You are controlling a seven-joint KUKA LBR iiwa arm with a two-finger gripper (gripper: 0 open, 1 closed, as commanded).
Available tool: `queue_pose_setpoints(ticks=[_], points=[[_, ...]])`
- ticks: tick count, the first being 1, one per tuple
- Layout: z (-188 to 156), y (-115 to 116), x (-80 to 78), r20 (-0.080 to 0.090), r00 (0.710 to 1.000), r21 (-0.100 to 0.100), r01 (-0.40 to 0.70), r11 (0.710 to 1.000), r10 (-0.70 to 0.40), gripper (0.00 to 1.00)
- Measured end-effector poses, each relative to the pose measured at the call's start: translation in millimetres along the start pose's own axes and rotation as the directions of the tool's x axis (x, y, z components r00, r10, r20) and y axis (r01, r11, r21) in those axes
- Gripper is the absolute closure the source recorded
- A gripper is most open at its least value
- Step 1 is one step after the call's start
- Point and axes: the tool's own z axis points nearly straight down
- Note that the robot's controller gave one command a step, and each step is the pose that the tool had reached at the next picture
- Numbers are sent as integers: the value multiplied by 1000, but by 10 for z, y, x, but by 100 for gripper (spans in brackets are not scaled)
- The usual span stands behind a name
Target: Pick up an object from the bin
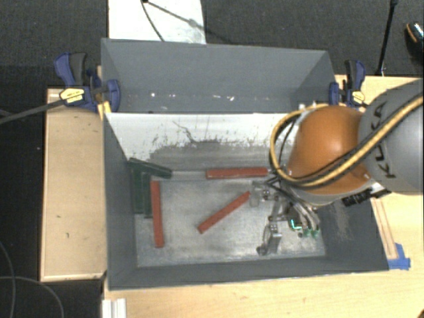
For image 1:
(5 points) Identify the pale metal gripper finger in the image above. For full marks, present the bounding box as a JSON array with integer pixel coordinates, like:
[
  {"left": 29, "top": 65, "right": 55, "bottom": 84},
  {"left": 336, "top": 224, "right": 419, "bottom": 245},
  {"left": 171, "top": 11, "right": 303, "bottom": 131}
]
[
  {"left": 256, "top": 223, "right": 283, "bottom": 256},
  {"left": 250, "top": 181, "right": 271, "bottom": 208}
]

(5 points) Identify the red-brown flat block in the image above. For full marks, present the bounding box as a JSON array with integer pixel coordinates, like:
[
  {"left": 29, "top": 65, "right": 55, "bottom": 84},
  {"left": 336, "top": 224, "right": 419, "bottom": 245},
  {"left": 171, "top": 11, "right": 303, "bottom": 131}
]
[
  {"left": 197, "top": 190, "right": 252, "bottom": 235},
  {"left": 149, "top": 180, "right": 166, "bottom": 248},
  {"left": 205, "top": 166, "right": 270, "bottom": 180}
]

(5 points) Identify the dark green flat block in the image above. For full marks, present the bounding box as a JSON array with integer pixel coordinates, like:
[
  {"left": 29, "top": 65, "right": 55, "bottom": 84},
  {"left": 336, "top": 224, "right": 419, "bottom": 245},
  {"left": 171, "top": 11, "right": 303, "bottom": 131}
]
[
  {"left": 142, "top": 173, "right": 154, "bottom": 219},
  {"left": 130, "top": 170, "right": 145, "bottom": 215},
  {"left": 127, "top": 157, "right": 174, "bottom": 180}
]

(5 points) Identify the grey metal bin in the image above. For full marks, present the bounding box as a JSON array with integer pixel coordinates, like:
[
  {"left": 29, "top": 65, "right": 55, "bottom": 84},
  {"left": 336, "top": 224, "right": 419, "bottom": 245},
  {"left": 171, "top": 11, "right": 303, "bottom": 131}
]
[{"left": 99, "top": 37, "right": 390, "bottom": 291}]

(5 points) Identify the pale wood flat board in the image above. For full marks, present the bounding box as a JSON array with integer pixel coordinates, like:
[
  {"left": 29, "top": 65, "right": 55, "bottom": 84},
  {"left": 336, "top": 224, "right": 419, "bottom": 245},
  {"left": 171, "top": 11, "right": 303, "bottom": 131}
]
[{"left": 39, "top": 87, "right": 107, "bottom": 283}]

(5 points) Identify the black cylinder on white bracket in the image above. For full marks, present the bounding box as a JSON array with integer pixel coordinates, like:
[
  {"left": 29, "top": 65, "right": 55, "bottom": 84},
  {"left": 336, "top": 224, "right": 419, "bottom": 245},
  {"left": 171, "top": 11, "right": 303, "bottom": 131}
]
[{"left": 341, "top": 182, "right": 392, "bottom": 207}]

